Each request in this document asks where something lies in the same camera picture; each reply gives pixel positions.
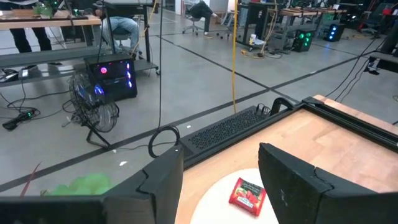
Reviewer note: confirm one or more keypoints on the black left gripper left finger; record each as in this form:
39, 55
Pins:
164, 186

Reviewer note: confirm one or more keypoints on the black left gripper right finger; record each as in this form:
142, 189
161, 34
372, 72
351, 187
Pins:
289, 186

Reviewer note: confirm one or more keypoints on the red strawberry tea packet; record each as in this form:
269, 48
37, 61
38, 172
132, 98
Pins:
247, 196

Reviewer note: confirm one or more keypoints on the white round plate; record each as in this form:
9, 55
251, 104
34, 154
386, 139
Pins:
211, 205

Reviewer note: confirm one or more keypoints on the black perforated computer case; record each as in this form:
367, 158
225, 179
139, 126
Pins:
224, 130

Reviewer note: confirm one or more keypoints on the black floor fan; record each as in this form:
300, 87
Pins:
102, 118

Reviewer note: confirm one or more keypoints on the black computer with coloured lights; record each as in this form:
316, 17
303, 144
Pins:
115, 77

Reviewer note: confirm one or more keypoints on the computer with green lights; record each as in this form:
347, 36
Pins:
303, 40

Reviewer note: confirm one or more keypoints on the white paper cup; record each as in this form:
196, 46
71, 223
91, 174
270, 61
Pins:
253, 39

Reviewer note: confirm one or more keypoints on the computer with blue lights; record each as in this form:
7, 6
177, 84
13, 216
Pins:
334, 32

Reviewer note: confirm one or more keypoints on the black floor power strip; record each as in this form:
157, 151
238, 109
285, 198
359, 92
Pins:
18, 119

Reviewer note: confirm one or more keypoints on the black metal stand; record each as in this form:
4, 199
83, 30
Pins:
388, 59

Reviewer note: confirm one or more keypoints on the person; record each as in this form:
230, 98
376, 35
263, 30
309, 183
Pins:
200, 9
124, 26
18, 40

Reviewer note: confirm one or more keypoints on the wooden top workbench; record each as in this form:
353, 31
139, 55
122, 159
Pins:
46, 21

